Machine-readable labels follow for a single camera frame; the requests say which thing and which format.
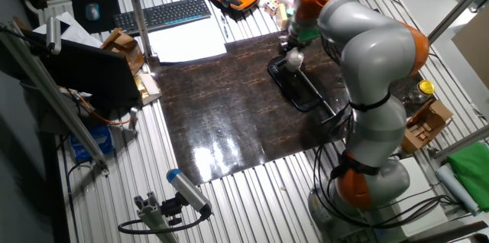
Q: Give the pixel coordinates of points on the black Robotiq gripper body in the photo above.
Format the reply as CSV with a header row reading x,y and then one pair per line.
x,y
294,40

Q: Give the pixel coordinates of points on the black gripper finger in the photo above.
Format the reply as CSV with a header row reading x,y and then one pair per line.
x,y
285,49
300,49

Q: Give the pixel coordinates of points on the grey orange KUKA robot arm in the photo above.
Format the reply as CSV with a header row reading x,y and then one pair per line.
x,y
374,52

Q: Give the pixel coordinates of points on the small clear jar white contents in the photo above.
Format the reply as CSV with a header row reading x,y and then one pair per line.
x,y
294,64

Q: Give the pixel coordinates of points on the glass jar gold lid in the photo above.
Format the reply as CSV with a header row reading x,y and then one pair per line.
x,y
420,94

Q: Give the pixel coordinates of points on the plastic bag of sponges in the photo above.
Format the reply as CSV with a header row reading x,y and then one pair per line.
x,y
282,13

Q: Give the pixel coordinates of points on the black metal C-clamp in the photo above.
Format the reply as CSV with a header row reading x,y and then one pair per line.
x,y
282,86

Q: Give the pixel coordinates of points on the Rubik's cube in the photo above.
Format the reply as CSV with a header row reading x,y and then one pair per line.
x,y
271,7

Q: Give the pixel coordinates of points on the white egg shaped ball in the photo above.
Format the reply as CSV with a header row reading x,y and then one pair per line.
x,y
263,2

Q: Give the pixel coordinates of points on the large white paper sheet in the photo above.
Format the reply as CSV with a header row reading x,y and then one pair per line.
x,y
187,42

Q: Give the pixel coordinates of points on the dark marble pattern mat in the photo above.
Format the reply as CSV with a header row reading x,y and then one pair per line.
x,y
214,120

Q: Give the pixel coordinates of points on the black computer keyboard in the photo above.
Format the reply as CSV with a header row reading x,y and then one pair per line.
x,y
164,13

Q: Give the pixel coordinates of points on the gold foil box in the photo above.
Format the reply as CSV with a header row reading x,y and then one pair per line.
x,y
147,88

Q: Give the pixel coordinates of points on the open brown cardboard box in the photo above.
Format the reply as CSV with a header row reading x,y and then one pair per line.
x,y
424,126

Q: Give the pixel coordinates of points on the small brown cardboard carton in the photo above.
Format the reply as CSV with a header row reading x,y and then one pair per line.
x,y
124,46

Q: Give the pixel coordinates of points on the brown cardboard panel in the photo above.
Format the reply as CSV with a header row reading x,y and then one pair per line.
x,y
473,48

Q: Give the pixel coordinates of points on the black mouse pad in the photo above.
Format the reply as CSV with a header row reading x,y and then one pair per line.
x,y
109,6

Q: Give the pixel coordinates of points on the short diagonal aluminium bar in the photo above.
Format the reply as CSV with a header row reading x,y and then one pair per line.
x,y
462,143

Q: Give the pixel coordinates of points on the grey computer mouse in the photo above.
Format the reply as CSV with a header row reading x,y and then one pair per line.
x,y
92,11

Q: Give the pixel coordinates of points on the black flat monitor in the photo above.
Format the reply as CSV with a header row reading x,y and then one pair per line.
x,y
88,71

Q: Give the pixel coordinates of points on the loose white papers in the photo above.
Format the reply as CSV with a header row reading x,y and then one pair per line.
x,y
80,34

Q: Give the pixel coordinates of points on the pale blue roll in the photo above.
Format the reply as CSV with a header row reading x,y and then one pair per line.
x,y
456,187

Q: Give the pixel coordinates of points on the green cloth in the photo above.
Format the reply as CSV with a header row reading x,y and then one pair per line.
x,y
471,174

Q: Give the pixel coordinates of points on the blue tissue pack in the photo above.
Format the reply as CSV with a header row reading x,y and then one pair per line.
x,y
91,141

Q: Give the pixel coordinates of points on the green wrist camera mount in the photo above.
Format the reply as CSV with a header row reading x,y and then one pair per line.
x,y
307,34

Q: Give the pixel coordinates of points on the tall aluminium frame pole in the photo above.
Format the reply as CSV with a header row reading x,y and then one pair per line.
x,y
137,13

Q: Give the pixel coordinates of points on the diagonal aluminium frame bar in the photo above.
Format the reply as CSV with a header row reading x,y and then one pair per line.
x,y
454,11

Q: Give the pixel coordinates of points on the silver camera blue cap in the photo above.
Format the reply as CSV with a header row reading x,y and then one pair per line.
x,y
187,189

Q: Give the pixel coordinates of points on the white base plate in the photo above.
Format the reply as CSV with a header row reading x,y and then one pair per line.
x,y
420,197

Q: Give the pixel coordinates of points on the short aluminium profile post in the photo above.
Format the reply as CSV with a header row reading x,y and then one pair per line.
x,y
151,212

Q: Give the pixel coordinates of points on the silver camera on strut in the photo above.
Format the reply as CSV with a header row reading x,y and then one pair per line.
x,y
53,34

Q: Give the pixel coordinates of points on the long aluminium frame strut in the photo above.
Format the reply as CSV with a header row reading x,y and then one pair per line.
x,y
49,94

